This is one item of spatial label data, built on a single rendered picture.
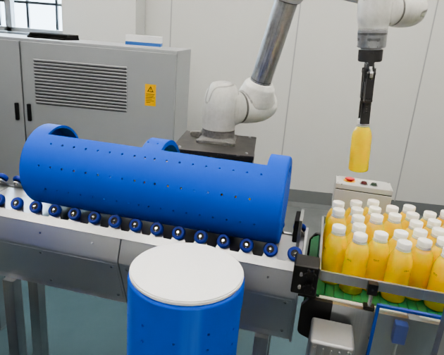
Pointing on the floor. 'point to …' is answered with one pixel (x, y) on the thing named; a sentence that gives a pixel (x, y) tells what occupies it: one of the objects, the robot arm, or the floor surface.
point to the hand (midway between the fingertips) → (364, 112)
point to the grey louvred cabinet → (82, 92)
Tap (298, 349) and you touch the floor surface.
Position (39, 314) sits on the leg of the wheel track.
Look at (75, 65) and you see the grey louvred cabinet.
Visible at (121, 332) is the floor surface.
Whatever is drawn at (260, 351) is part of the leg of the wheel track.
